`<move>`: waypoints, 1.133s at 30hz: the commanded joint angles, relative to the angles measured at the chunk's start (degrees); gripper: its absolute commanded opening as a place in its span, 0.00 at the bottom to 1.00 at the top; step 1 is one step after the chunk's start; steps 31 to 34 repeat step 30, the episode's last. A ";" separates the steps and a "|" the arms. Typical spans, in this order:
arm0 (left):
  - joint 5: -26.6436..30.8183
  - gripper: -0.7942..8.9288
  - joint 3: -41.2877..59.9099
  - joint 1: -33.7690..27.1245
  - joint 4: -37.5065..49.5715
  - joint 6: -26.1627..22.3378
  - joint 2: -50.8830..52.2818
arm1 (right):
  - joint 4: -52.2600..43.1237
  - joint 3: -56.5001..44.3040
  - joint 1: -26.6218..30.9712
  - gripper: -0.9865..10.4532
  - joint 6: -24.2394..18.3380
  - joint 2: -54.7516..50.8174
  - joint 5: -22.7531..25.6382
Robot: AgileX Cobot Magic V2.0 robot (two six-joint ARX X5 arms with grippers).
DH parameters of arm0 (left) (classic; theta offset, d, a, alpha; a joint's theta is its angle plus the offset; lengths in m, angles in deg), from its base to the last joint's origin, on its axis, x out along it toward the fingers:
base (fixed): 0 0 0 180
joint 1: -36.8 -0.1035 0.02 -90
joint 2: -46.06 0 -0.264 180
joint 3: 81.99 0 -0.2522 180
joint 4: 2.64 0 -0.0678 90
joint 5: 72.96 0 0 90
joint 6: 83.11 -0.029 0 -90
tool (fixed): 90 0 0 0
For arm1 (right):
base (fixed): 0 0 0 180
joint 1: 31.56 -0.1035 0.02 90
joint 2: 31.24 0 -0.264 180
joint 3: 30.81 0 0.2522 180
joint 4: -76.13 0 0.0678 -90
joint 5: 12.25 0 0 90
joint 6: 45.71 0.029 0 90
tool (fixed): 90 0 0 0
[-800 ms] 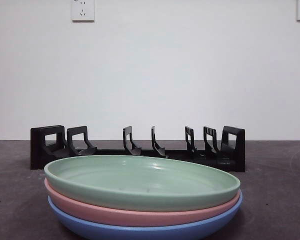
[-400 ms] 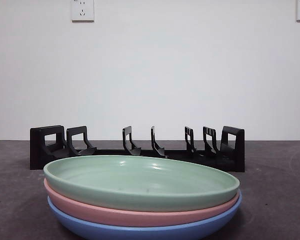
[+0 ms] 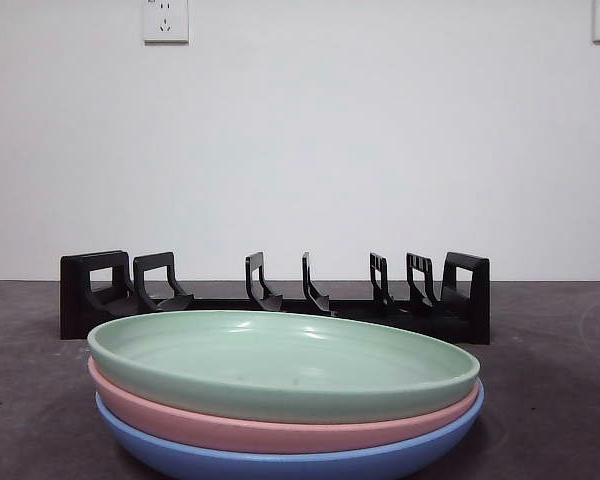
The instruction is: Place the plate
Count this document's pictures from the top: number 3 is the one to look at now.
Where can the green round plate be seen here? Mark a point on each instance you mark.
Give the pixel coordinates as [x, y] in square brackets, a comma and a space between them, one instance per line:
[280, 360]

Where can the pink round plate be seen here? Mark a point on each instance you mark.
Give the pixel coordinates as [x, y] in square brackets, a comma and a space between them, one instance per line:
[230, 430]

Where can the blue round plate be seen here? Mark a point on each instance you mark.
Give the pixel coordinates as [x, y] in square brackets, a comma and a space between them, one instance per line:
[280, 467]

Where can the black plastic dish rack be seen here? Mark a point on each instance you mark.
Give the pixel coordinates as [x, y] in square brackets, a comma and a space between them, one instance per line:
[75, 300]

